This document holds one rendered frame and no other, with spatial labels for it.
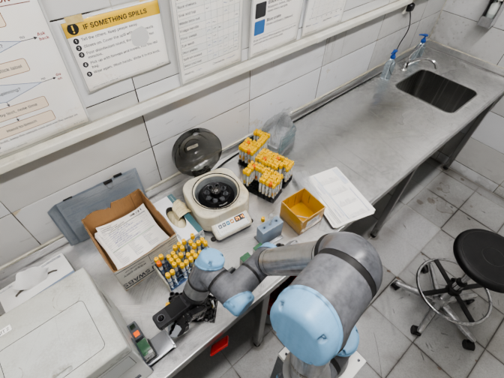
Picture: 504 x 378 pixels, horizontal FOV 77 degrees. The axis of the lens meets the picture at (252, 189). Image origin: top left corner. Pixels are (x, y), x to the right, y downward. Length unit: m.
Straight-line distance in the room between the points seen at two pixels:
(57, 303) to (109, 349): 0.20
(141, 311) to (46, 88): 0.77
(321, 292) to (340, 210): 0.97
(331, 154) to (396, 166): 0.33
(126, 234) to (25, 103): 0.57
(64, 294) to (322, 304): 0.71
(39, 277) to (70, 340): 0.45
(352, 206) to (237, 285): 0.77
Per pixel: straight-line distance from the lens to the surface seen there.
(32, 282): 1.37
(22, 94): 1.08
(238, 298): 0.86
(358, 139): 1.85
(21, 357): 0.99
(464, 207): 3.10
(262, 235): 1.23
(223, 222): 1.30
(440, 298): 2.32
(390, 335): 2.26
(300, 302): 0.50
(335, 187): 1.54
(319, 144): 1.76
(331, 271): 0.53
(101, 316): 0.94
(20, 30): 1.02
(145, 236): 1.31
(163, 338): 1.15
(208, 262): 0.87
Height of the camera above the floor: 2.00
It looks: 49 degrees down
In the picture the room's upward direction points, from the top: 2 degrees clockwise
